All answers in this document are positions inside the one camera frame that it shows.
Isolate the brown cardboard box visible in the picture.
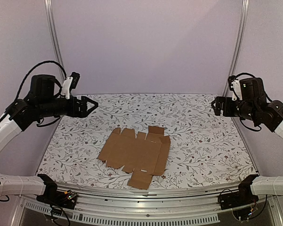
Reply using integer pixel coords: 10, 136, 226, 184
98, 126, 171, 190

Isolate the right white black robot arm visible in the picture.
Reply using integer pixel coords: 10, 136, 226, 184
211, 73, 283, 205

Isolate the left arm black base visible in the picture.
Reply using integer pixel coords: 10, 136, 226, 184
36, 190, 78, 210

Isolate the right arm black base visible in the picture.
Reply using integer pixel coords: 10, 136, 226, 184
218, 189, 259, 210

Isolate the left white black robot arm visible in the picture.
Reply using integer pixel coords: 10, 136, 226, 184
0, 73, 98, 205

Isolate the floral patterned table mat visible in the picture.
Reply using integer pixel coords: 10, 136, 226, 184
38, 94, 257, 190

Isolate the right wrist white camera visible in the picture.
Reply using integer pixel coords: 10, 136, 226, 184
228, 75, 243, 101

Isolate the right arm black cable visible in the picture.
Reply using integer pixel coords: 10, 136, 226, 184
233, 72, 257, 81

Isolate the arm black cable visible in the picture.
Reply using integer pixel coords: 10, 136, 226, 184
16, 60, 68, 104
233, 72, 257, 81

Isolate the right aluminium frame post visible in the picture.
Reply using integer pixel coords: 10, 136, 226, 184
221, 0, 250, 99

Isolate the aluminium frame post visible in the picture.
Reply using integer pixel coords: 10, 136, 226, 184
44, 0, 64, 67
221, 0, 250, 99

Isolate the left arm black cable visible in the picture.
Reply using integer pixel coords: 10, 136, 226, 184
16, 60, 68, 104

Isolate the front aluminium rail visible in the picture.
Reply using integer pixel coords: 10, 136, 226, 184
18, 183, 276, 224

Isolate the left aluminium frame post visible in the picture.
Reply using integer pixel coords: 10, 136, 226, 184
44, 0, 64, 67

